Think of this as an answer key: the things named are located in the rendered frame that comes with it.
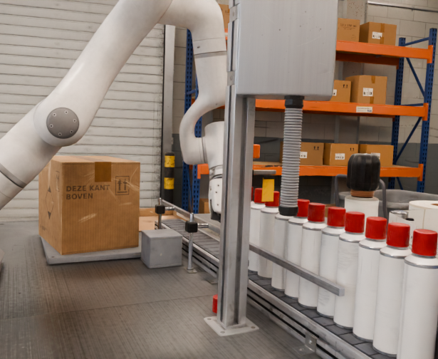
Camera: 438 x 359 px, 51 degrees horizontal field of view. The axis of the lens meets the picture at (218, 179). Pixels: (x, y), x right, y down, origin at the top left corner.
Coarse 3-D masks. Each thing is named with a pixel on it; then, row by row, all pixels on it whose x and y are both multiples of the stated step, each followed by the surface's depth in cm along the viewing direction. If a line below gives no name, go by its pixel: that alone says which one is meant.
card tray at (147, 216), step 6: (144, 210) 206; (150, 210) 207; (144, 216) 206; (150, 216) 207; (156, 216) 208; (162, 216) 208; (168, 216) 209; (174, 216) 209; (144, 222) 192; (150, 222) 193; (144, 228) 181; (150, 228) 181
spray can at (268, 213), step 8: (264, 208) 107; (272, 208) 106; (264, 216) 106; (272, 216) 105; (264, 224) 106; (272, 224) 106; (264, 232) 106; (272, 232) 106; (264, 240) 106; (272, 240) 106; (264, 248) 107; (272, 248) 106; (264, 264) 107; (272, 264) 107; (264, 272) 107
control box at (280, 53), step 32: (256, 0) 80; (288, 0) 79; (320, 0) 78; (256, 32) 80; (288, 32) 79; (320, 32) 78; (256, 64) 81; (288, 64) 80; (320, 64) 79; (256, 96) 84; (320, 96) 80
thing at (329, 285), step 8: (176, 208) 155; (184, 216) 147; (256, 248) 104; (264, 256) 100; (272, 256) 97; (280, 256) 97; (280, 264) 95; (288, 264) 92; (296, 272) 89; (304, 272) 87; (312, 272) 86; (312, 280) 84; (320, 280) 82; (328, 288) 80; (336, 288) 78; (344, 288) 78
